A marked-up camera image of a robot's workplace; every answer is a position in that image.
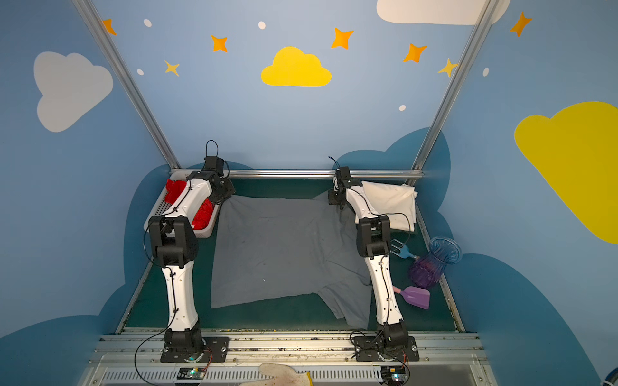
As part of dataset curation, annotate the circuit board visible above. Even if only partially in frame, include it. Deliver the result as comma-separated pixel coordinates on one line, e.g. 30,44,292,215
176,368,205,382
380,367,408,386

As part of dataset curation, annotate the folded white t shirt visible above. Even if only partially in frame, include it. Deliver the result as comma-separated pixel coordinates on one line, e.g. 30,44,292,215
362,181,418,233

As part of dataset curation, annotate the white plastic laundry basket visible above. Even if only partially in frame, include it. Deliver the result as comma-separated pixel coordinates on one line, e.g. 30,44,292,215
143,169,220,238

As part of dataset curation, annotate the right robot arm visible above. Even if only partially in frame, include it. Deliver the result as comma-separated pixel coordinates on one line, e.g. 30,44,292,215
328,167,410,356

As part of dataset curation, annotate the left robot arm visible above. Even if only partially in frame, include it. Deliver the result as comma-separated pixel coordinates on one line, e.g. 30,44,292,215
146,155,235,363

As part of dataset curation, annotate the purple scoop pink handle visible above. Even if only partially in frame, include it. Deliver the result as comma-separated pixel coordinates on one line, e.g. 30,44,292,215
393,286,431,310

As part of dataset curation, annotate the grey t shirt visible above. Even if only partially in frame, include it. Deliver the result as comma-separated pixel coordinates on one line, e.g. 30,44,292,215
211,193,372,329

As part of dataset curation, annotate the white work glove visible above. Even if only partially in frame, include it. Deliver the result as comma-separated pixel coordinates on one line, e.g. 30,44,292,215
241,363,313,386

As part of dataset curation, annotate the right aluminium frame post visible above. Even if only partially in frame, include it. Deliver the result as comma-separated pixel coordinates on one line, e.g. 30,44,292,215
411,0,501,175

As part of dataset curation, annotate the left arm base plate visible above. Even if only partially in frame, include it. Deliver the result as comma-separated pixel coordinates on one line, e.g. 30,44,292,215
160,336,229,363

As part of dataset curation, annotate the left circuit board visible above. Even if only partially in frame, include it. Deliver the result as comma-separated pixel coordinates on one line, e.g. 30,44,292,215
176,368,205,382

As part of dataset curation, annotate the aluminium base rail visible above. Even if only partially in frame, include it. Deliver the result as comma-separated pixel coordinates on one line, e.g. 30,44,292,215
79,330,497,385

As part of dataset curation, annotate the aluminium frame post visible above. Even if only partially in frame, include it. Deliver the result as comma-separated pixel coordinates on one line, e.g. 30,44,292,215
411,0,501,175
72,0,182,170

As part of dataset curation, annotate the right circuit board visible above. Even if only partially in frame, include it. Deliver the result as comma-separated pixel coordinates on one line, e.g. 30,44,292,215
380,367,408,386

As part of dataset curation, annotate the left aluminium frame post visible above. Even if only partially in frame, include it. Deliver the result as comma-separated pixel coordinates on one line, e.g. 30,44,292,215
72,0,182,170

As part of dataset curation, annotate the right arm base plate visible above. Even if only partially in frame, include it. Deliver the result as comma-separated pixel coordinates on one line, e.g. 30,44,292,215
350,335,419,363

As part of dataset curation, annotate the horizontal aluminium frame bar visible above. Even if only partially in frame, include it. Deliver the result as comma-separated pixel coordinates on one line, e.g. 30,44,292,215
170,168,424,180

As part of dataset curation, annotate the red t shirt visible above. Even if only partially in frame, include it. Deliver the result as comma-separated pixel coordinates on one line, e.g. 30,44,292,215
163,179,216,231

